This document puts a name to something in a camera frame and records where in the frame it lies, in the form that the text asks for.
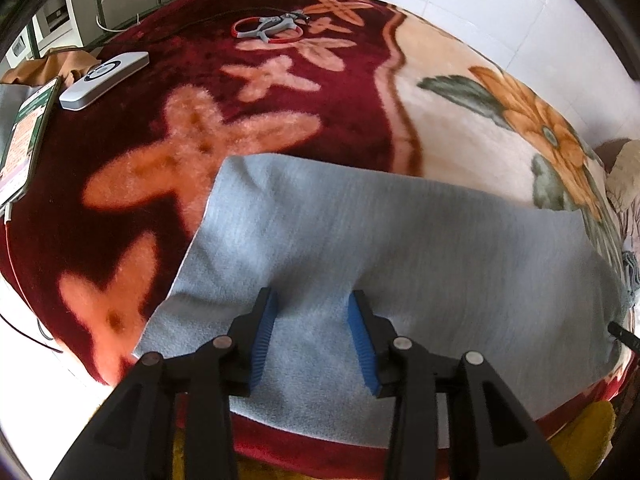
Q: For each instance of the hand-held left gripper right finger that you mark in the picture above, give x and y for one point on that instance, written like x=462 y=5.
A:
x=362 y=345

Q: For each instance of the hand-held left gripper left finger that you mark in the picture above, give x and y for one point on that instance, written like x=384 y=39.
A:
x=262 y=335

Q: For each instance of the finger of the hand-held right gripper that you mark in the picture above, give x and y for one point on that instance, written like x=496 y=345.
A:
x=625 y=336

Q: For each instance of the grey pants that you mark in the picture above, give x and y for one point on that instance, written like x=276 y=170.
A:
x=400 y=240

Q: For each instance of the small grey knitted cloth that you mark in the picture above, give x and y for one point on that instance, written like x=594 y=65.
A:
x=631 y=270

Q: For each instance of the pink padded jacket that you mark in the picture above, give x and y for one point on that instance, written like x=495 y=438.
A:
x=627 y=225

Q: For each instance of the beige padded jacket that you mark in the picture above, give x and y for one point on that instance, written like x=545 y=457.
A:
x=625 y=175

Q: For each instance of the dark brown cloth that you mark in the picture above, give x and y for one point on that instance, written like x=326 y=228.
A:
x=610 y=147

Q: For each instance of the floral fleece blanket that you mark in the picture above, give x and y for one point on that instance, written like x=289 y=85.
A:
x=200 y=60

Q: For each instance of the white remote control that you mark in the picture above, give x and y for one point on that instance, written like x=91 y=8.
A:
x=102 y=80

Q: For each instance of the grey scissors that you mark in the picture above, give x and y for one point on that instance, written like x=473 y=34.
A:
x=272 y=27

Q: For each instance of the smartphone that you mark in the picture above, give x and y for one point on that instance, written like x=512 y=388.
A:
x=30 y=130

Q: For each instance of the light grey cloth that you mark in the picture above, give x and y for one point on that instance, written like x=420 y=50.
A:
x=7 y=110

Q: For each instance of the white cabinet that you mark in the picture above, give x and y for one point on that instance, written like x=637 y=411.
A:
x=57 y=10

